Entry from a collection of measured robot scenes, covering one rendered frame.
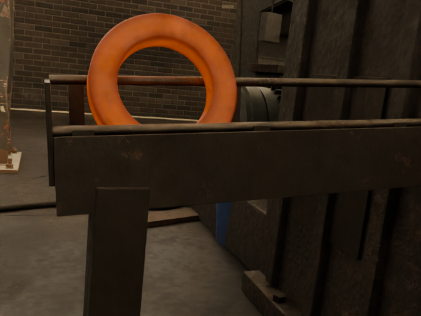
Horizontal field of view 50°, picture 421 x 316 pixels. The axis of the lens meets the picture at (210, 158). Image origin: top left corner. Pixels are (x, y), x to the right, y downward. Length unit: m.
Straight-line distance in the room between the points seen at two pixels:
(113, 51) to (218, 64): 0.13
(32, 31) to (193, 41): 6.05
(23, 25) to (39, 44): 0.30
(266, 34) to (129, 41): 4.51
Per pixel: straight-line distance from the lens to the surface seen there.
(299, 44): 1.35
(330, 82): 0.70
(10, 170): 2.98
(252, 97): 1.89
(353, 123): 0.62
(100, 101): 0.53
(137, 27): 0.57
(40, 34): 6.60
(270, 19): 5.09
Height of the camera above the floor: 0.70
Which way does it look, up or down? 10 degrees down
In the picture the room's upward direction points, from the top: 6 degrees clockwise
